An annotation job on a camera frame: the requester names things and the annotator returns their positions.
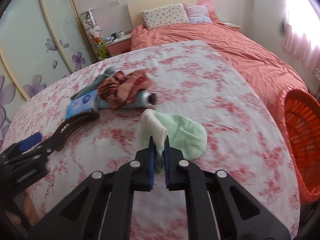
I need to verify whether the grey tube black cap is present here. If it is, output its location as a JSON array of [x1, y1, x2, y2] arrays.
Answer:
[[98, 91, 157, 109]]

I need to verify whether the floral white pillow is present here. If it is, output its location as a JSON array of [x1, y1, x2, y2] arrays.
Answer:
[[142, 4, 189, 30]]

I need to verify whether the pink floral tablecloth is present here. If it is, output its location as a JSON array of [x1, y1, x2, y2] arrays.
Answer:
[[3, 41, 300, 236]]

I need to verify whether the pink white left nightstand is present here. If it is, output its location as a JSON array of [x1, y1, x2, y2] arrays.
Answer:
[[107, 34, 131, 57]]

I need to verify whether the pink window curtain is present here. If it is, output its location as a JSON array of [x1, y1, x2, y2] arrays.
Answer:
[[282, 0, 319, 73]]

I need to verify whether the bed with coral duvet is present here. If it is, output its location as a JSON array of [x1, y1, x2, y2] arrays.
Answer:
[[127, 0, 307, 107]]

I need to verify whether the plush toy stack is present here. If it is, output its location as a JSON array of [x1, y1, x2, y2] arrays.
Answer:
[[80, 9, 110, 60]]

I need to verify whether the right nightstand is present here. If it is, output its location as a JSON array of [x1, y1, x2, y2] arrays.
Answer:
[[224, 22, 241, 33]]

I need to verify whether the mug on nightstand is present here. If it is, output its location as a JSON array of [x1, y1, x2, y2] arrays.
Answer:
[[116, 31, 124, 38]]

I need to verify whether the pink striped pillow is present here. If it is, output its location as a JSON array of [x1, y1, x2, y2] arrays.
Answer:
[[183, 4, 212, 24]]

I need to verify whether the red checked cloth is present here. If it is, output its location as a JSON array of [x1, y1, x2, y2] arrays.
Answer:
[[97, 70, 153, 109]]

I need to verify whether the glass floral wardrobe door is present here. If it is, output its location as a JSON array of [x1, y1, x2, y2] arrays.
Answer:
[[1, 0, 95, 141]]

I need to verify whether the blue tissue pack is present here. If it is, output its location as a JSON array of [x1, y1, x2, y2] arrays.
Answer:
[[65, 90, 98, 120]]

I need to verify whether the red plastic trash basket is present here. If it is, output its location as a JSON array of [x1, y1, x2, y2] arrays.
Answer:
[[270, 86, 319, 204]]

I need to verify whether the grey green cloth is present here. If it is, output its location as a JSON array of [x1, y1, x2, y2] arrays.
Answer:
[[70, 66, 116, 101]]

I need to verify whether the left human hand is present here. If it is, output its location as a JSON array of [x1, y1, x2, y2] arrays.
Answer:
[[5, 190, 40, 226]]

